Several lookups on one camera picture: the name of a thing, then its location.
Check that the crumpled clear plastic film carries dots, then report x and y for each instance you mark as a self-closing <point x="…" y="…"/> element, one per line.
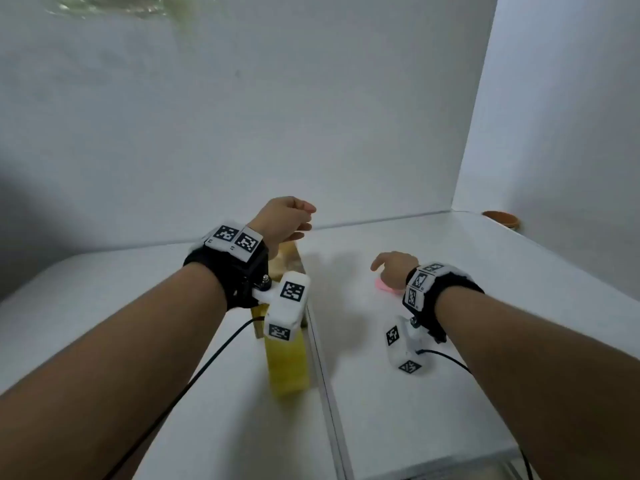
<point x="115" y="4"/>

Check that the pink round object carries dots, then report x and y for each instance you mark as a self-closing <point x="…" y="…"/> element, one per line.
<point x="387" y="288"/>

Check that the white wrist camera with markers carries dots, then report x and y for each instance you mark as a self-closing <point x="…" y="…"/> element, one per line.
<point x="407" y="347"/>
<point x="287" y="304"/>

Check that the brown bowl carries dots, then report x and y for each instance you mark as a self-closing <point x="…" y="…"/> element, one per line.
<point x="501" y="219"/>

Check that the person's right forearm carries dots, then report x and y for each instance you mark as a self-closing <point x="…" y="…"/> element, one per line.
<point x="545" y="374"/>

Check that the person's left fingers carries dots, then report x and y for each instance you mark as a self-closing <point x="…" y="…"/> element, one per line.
<point x="301" y="217"/>

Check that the person's right hand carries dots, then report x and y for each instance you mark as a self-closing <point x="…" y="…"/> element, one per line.
<point x="397" y="269"/>

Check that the person's left forearm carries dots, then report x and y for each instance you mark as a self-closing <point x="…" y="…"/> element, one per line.
<point x="115" y="354"/>

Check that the person's left hand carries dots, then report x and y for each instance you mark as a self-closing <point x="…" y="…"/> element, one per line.
<point x="277" y="217"/>

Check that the person's right fingers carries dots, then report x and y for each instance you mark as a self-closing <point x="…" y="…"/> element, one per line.
<point x="379" y="262"/>

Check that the tall yellow box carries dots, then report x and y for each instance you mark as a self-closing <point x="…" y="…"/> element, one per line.
<point x="287" y="362"/>

